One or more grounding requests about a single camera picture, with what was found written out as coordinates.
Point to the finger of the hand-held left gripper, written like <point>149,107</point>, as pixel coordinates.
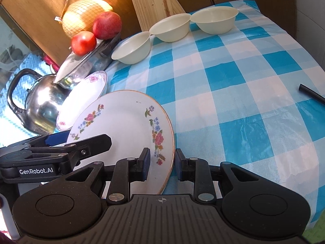
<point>54,138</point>
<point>94,144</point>

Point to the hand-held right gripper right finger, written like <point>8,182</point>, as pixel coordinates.
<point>178,165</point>

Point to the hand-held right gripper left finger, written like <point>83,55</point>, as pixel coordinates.
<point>145,164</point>

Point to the large floral white plate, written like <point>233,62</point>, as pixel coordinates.
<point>124,122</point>

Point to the cream plastic bowl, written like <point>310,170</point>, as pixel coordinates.
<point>132,48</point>
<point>170,29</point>
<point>214,21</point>

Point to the small floral white plate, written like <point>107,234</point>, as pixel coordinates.
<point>81,94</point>

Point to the small red object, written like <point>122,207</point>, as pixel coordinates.
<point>48,60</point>

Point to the blue white checkered tablecloth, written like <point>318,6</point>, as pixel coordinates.
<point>228,94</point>

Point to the red tomato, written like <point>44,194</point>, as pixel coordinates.
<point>83,43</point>

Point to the red apple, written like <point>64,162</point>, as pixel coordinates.
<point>107,25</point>

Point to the wooden cabinet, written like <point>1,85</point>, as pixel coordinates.
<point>38,10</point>

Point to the black tube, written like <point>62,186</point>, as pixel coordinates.
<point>311,93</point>

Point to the wooden knife block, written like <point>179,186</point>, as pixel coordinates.
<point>152,2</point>

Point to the green cloth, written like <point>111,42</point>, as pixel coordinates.
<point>316,236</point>

